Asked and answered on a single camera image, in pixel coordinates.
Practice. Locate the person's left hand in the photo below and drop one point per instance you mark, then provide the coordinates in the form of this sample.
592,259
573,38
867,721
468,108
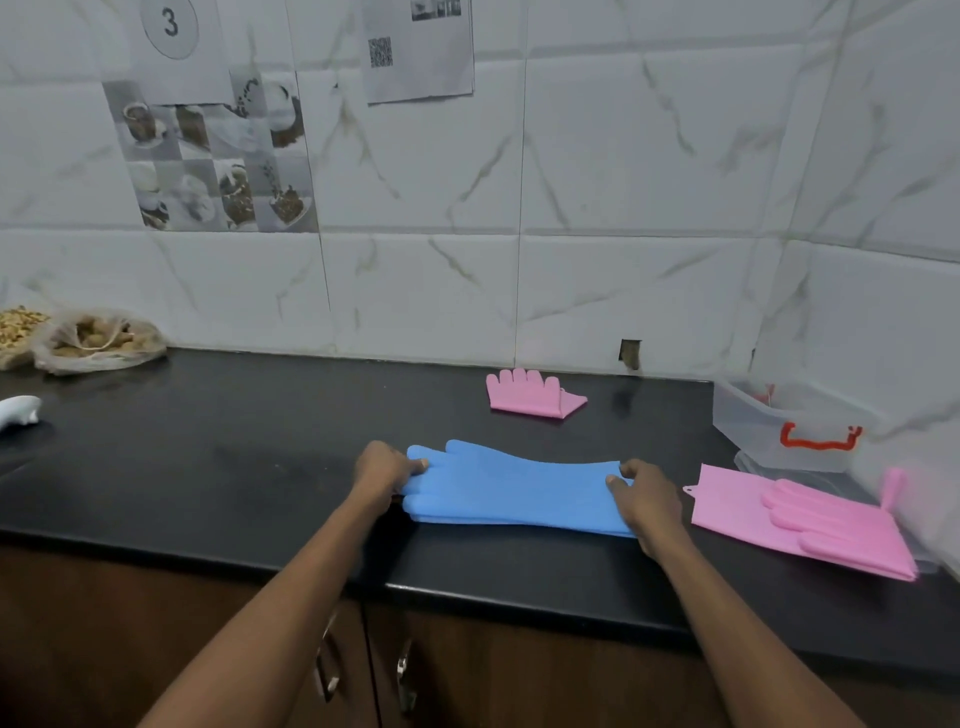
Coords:
379,472

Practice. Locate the person's right hand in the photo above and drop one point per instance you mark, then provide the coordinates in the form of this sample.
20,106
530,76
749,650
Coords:
652,510

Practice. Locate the pink silicone glove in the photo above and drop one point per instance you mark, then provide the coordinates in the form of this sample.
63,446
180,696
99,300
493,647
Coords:
742,510
529,394

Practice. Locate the person's left forearm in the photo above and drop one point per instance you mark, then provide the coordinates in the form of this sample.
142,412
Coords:
277,615

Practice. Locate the person's right forearm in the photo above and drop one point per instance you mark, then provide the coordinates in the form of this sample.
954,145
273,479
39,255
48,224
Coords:
742,645

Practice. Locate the clear plastic lid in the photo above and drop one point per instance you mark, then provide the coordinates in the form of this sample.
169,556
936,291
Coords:
825,484

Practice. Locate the brown wooden cabinet door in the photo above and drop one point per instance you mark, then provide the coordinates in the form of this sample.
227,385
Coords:
540,667
97,637

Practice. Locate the plastic bag of snacks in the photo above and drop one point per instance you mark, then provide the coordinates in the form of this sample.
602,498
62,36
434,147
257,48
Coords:
97,341

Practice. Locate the small white object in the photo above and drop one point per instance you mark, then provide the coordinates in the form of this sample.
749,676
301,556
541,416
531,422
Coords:
19,411

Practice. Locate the tray of nuts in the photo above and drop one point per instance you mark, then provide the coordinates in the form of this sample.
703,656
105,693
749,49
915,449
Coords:
19,334

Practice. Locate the paper sheet with square code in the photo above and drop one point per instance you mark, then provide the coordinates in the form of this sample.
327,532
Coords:
427,67

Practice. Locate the paper sheet with circle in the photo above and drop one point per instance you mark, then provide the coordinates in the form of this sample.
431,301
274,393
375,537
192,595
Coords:
187,67

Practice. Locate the coffee print wall tile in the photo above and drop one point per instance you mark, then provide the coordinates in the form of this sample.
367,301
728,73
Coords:
210,172

